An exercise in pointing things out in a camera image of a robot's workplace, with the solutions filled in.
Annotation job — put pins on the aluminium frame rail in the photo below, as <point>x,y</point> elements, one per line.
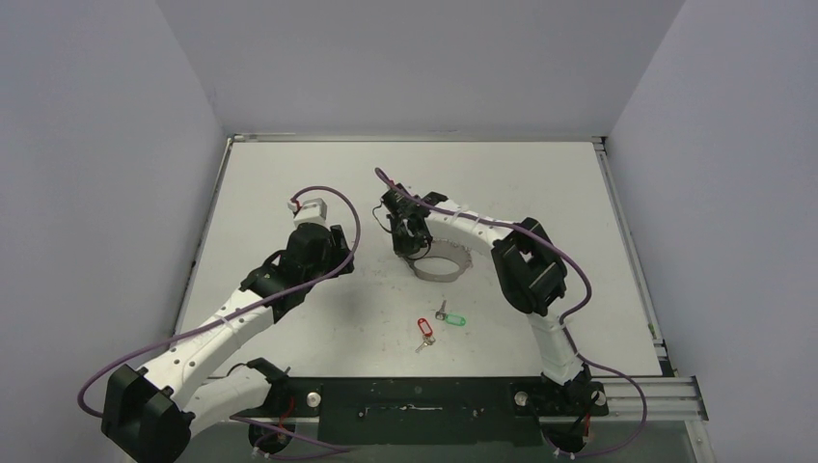
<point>668,399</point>

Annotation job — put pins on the key with red tag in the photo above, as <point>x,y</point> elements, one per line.
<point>427,334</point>

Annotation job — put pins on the key with green tag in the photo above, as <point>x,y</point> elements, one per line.
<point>449,318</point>

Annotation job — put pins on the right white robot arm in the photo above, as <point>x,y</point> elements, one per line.
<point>531,273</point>

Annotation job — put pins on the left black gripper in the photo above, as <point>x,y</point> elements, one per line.
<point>337,247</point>

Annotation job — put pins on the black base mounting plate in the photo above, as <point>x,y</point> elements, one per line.
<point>352,411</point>

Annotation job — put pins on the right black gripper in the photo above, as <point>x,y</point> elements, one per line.
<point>404,229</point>

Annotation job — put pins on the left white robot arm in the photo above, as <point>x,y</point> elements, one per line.
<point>152,412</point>

